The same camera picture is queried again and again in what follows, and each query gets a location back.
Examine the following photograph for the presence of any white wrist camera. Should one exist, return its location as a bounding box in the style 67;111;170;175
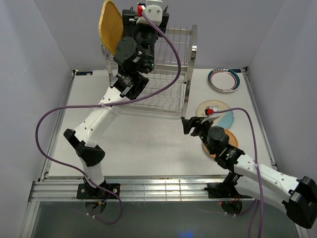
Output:
200;106;220;124
136;0;163;26

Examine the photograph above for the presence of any round woven bamboo plate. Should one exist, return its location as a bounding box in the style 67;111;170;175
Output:
202;128;239;160

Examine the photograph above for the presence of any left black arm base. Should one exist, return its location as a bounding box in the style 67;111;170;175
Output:
76;182;121;200

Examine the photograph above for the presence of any cream and blue round plate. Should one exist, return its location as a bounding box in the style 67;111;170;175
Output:
196;100;234;129

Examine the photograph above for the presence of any steel two-tier dish rack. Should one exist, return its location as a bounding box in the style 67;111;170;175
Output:
101;24;198;119

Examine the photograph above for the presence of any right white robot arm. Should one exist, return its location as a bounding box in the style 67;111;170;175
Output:
181;117;317;229

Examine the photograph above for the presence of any square woven bamboo plate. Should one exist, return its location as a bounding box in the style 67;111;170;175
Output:
99;0;123;56

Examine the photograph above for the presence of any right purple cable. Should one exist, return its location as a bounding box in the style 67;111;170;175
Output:
211;107;265;238

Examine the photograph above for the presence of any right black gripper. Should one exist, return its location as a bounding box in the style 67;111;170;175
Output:
181;117;215;155

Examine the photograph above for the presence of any aluminium front rail frame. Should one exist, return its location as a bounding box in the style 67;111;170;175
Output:
21;179;309;238

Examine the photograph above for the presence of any left blue table label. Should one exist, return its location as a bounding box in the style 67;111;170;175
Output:
76;71;93;76

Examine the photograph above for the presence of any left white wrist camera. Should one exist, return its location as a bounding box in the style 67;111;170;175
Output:
136;0;163;26

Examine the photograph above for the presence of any right blue table label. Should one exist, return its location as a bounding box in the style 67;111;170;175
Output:
231;69;242;73

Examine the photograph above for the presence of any blue table label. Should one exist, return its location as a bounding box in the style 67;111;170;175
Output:
231;69;242;73
76;71;93;76

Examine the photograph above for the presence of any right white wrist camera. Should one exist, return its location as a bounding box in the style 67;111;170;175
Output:
200;106;220;124

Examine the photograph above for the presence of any white plate teal red rim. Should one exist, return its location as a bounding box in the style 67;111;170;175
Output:
207;67;240;93

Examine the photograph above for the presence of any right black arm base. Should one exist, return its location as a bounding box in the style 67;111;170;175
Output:
204;182;238;198

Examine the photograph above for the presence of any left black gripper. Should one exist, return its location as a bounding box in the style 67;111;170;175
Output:
122;7;169;72

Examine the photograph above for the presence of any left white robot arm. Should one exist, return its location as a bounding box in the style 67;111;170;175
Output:
63;0;169;198

